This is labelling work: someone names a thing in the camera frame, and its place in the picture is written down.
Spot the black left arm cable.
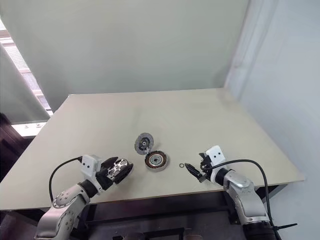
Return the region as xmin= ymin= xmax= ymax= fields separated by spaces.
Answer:
xmin=48 ymin=156 xmax=84 ymax=203

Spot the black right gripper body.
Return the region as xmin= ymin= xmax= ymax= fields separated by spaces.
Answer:
xmin=198 ymin=156 xmax=213 ymax=183

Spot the black table frame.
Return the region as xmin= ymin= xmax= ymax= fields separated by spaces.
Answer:
xmin=14 ymin=183 xmax=286 ymax=240

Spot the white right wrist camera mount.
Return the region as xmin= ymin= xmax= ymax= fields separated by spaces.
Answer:
xmin=204 ymin=144 xmax=226 ymax=184

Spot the copper wound stator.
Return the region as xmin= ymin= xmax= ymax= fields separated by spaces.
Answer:
xmin=144 ymin=150 xmax=169 ymax=173

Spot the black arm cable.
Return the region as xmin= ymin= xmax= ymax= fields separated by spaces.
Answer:
xmin=48 ymin=156 xmax=84 ymax=203
xmin=199 ymin=159 xmax=283 ymax=240

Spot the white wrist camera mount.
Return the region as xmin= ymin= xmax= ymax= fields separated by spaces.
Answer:
xmin=81 ymin=154 xmax=104 ymax=195
xmin=204 ymin=144 xmax=226 ymax=184

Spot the grey round rotor disc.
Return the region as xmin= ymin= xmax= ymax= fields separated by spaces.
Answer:
xmin=134 ymin=131 xmax=154 ymax=154

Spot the grey round metal disc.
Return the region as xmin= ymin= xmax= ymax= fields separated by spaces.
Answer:
xmin=106 ymin=158 xmax=129 ymax=180

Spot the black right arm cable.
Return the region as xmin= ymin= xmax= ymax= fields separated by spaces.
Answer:
xmin=199 ymin=159 xmax=283 ymax=240

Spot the white window sill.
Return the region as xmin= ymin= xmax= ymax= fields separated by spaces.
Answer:
xmin=11 ymin=119 xmax=48 ymax=138

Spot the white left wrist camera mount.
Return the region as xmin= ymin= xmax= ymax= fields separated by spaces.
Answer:
xmin=81 ymin=154 xmax=104 ymax=195

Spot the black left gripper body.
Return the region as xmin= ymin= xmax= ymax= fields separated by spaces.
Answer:
xmin=95 ymin=161 xmax=120 ymax=192

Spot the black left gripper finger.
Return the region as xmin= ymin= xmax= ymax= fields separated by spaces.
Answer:
xmin=101 ymin=156 xmax=118 ymax=169
xmin=115 ymin=162 xmax=135 ymax=186

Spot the black cable tie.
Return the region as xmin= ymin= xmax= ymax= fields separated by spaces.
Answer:
xmin=271 ymin=223 xmax=298 ymax=232

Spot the dark wooden furniture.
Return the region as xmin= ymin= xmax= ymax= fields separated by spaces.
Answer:
xmin=0 ymin=112 xmax=33 ymax=183

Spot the grey roller blind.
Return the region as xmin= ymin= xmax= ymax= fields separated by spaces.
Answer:
xmin=0 ymin=42 xmax=51 ymax=126

